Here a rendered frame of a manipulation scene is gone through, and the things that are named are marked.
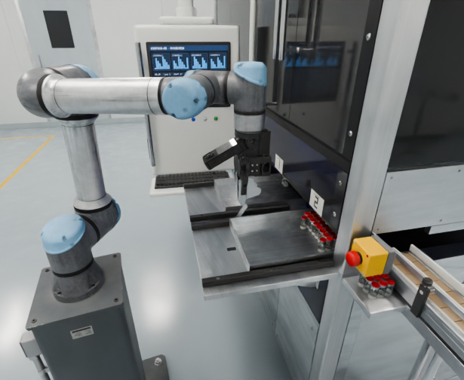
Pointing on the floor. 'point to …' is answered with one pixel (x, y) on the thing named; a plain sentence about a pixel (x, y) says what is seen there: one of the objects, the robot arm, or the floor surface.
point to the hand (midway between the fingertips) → (239, 201)
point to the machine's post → (370, 163)
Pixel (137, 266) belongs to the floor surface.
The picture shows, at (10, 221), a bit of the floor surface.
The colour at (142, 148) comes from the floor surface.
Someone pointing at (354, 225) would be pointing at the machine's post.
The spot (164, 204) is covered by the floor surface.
